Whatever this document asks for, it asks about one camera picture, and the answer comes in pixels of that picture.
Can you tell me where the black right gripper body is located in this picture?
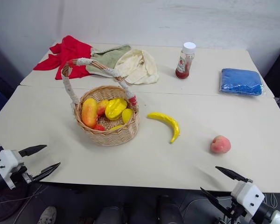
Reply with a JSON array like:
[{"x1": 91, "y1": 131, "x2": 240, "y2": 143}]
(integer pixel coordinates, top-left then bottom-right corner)
[{"x1": 217, "y1": 195, "x2": 248, "y2": 224}]

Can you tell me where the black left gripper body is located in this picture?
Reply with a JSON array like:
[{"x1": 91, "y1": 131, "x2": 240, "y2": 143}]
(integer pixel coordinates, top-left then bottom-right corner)
[{"x1": 10, "y1": 163, "x2": 37, "y2": 186}]

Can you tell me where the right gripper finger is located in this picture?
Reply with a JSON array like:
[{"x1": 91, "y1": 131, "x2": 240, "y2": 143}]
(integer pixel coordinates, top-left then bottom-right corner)
[
  {"x1": 200, "y1": 187, "x2": 227, "y2": 214},
  {"x1": 215, "y1": 166, "x2": 253, "y2": 184}
]

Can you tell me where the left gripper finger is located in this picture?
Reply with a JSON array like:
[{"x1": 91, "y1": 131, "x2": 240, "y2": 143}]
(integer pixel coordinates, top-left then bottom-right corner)
[
  {"x1": 18, "y1": 144, "x2": 48, "y2": 158},
  {"x1": 32, "y1": 162, "x2": 62, "y2": 183}
]

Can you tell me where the wicker basket with handle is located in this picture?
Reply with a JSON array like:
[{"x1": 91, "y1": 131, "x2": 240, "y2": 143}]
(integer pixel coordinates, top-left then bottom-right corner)
[{"x1": 61, "y1": 58, "x2": 140, "y2": 147}]

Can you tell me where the pink peach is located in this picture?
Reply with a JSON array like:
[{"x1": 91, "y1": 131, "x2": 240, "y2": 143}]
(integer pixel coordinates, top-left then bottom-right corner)
[{"x1": 210, "y1": 135, "x2": 231, "y2": 154}]

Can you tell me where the white shoe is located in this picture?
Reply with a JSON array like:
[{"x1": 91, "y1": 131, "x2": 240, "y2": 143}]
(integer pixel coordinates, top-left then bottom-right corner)
[{"x1": 37, "y1": 206, "x2": 57, "y2": 224}]

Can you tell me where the orange yellow mango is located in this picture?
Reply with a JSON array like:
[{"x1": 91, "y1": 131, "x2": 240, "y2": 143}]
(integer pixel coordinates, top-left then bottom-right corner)
[{"x1": 81, "y1": 98, "x2": 99, "y2": 129}]

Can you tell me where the red yellow apple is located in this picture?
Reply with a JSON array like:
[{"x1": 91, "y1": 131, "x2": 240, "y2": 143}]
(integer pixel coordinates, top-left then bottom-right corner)
[{"x1": 97, "y1": 99, "x2": 110, "y2": 117}]

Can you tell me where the yellow starfruit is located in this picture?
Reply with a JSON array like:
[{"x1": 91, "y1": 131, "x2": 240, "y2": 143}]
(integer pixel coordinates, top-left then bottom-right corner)
[{"x1": 105, "y1": 98, "x2": 128, "y2": 121}]

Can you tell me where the folded blue towel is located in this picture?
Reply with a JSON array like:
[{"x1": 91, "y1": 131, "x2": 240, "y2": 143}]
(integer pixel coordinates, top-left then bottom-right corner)
[{"x1": 218, "y1": 68, "x2": 266, "y2": 97}]

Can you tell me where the yellow lemon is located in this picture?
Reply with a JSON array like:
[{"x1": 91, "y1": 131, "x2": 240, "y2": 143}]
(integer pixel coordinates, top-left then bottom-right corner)
[{"x1": 121, "y1": 108, "x2": 134, "y2": 123}]

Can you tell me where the red cloth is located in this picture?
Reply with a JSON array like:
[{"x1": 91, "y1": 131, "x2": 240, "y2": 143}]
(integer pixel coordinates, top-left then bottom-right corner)
[{"x1": 33, "y1": 35, "x2": 95, "y2": 81}]

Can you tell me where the green cloth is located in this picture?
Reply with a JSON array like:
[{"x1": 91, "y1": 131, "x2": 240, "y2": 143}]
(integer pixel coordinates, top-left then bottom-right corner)
[{"x1": 85, "y1": 44, "x2": 133, "y2": 77}]

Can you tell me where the ketchup bottle with white cap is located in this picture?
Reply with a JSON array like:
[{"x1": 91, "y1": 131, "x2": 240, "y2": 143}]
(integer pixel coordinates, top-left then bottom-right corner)
[{"x1": 175, "y1": 42, "x2": 196, "y2": 80}]

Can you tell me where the cream cloth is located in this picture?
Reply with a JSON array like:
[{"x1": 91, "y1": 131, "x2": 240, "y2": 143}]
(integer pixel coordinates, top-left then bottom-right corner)
[{"x1": 113, "y1": 49, "x2": 160, "y2": 85}]

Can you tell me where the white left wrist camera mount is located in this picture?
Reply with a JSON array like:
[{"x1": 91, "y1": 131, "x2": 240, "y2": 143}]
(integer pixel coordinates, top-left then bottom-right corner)
[{"x1": 0, "y1": 149, "x2": 28, "y2": 190}]

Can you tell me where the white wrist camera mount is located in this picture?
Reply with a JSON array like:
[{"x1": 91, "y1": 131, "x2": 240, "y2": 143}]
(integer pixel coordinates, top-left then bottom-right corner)
[
  {"x1": 231, "y1": 180, "x2": 266, "y2": 216},
  {"x1": 0, "y1": 149, "x2": 28, "y2": 190}
]

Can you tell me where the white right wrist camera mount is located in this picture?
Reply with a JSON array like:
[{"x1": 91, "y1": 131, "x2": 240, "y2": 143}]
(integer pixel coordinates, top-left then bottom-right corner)
[{"x1": 231, "y1": 180, "x2": 266, "y2": 216}]

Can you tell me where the thin white floor cable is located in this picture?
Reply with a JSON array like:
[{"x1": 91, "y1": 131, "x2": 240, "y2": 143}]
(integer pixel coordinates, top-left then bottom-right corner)
[{"x1": 0, "y1": 183, "x2": 45, "y2": 207}]

